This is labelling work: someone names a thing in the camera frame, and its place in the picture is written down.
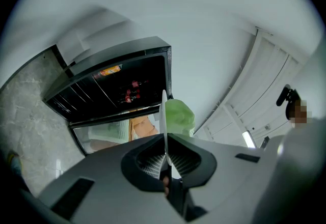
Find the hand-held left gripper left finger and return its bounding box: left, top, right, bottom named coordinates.
left=38, top=133, right=189, bottom=224

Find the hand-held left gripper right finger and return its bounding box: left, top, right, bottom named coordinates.
left=168, top=133, right=277, bottom=224

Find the green cabbage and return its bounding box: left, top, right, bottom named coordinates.
left=165, top=99, right=196, bottom=137

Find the white plate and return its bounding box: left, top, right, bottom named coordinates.
left=158, top=90, right=174, bottom=167

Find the black glass-door fridge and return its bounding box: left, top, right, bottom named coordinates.
left=42, top=36, right=174, bottom=155

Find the person's white clothing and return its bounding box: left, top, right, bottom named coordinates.
left=251, top=116, right=326, bottom=224

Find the teal and yellow object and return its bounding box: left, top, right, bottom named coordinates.
left=6, top=150, right=25, bottom=183

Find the white panel door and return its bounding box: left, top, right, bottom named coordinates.
left=195, top=26, right=308, bottom=149

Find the orange drink bottle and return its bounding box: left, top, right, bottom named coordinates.
left=93, top=64, right=123, bottom=79

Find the black head-worn camera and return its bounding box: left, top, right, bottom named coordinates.
left=276, top=83, right=302, bottom=120

